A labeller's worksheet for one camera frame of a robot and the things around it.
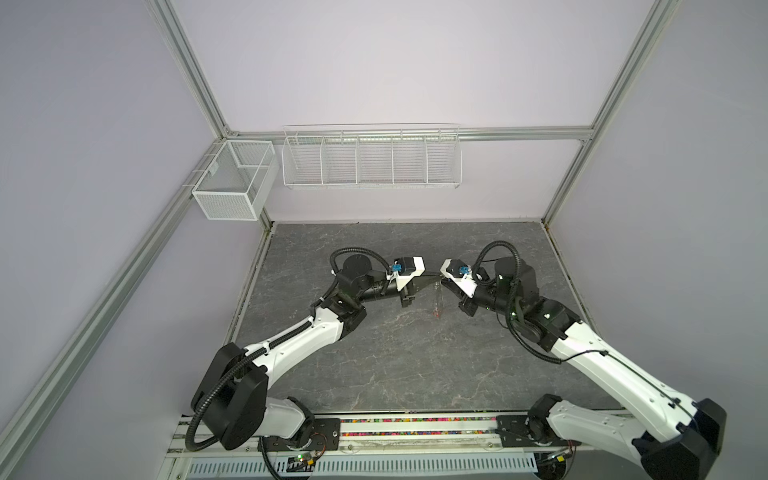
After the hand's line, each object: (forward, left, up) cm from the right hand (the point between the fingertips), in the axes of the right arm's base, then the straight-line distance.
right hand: (447, 278), depth 72 cm
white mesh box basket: (+42, +67, -2) cm, 80 cm away
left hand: (-3, +2, +4) cm, 6 cm away
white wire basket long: (+53, +22, 0) cm, 57 cm away
